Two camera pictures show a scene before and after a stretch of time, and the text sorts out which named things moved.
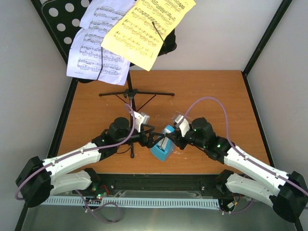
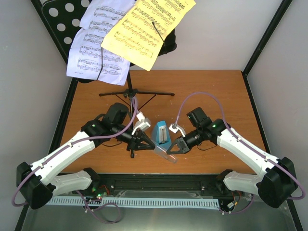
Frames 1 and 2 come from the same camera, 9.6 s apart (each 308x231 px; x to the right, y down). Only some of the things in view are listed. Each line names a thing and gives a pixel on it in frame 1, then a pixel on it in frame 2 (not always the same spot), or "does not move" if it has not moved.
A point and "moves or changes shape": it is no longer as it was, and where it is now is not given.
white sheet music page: x=96 y=17 does not move
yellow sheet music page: x=139 y=36 does not move
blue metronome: x=163 y=148 moves or changes shape
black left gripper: x=149 y=142 to x=135 y=143
